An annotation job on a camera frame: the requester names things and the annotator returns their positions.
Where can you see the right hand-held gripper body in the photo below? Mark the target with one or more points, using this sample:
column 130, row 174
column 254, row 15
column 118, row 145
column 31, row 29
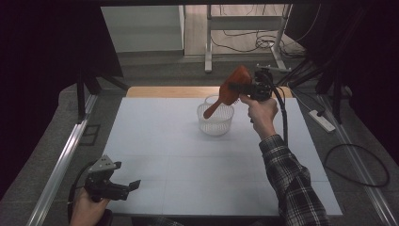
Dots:
column 263, row 88

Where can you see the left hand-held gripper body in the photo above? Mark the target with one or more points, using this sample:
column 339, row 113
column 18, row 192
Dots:
column 102, row 183

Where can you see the brown wooden hairbrush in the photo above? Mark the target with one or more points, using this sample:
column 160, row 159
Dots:
column 238, row 77

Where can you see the white plastic mesh basket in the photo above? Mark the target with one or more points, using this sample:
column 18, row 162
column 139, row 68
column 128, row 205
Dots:
column 216, row 127

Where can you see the person's right hand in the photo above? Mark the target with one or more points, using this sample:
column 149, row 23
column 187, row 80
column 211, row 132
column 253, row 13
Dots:
column 262, row 116

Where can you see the person's left hand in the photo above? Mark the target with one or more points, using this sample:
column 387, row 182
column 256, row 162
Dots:
column 87, row 212

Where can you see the white foam table cover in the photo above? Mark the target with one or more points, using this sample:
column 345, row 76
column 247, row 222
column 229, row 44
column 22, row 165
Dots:
column 188, row 163

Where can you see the black plug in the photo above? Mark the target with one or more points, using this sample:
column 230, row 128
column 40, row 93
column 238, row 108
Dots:
column 320, row 113

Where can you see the white power strip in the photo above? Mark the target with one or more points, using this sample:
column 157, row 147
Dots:
column 323, row 121

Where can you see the black tripod stand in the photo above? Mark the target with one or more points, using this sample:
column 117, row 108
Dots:
column 81, row 100
column 337, row 100

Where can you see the black curtain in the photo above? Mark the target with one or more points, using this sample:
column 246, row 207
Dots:
column 370, row 62
column 40, row 78

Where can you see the white cabinet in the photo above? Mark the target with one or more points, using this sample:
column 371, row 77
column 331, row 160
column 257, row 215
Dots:
column 141, row 28

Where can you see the aluminium rail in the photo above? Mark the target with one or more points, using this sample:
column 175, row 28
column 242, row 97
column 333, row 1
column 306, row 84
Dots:
column 367, row 175
column 59, row 169

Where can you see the white metal stand frame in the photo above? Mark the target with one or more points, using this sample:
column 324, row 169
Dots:
column 208, row 40

